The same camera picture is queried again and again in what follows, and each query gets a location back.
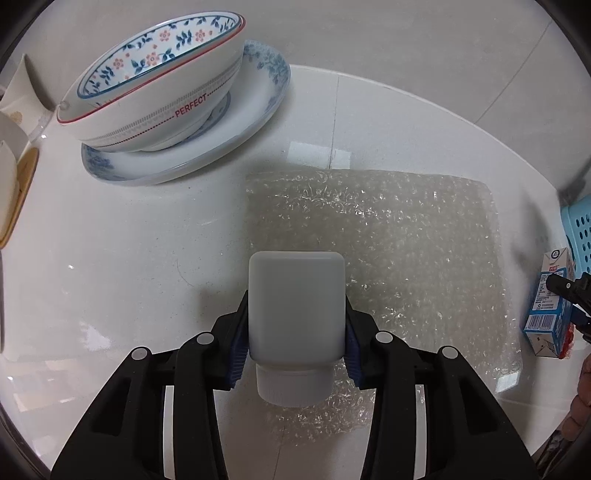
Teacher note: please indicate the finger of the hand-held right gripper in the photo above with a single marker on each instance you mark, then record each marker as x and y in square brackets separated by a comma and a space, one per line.
[565, 286]

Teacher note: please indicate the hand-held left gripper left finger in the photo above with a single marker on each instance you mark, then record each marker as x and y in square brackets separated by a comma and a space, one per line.
[238, 344]

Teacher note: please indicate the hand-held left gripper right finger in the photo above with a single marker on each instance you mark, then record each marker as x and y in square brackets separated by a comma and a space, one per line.
[353, 355]

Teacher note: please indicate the blue and white milk carton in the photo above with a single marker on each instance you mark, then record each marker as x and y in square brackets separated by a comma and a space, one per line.
[549, 309]

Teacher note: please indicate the white plastic bottle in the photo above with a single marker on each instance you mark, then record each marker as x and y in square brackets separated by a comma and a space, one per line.
[295, 304]

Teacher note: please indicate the person's right hand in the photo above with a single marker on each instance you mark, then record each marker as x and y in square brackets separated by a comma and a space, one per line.
[581, 415]

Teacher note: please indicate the blue plastic utensil basket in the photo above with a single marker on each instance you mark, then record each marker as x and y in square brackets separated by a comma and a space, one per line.
[579, 230]

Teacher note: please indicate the bubble wrap sheet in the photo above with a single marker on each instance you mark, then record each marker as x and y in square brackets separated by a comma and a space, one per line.
[415, 254]

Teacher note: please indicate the blue floral plate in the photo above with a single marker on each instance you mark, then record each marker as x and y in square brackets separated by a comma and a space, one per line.
[249, 120]

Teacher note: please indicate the white bowl with red line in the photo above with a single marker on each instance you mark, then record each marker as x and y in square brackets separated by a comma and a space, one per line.
[152, 120]

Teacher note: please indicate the wooden board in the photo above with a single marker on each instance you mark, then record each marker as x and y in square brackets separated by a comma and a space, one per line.
[23, 194]

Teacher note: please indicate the floral patterned bowl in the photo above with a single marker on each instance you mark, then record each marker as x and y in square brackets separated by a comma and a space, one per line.
[161, 46]

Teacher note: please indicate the white paper box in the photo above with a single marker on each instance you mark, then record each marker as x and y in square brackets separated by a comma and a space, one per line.
[23, 97]

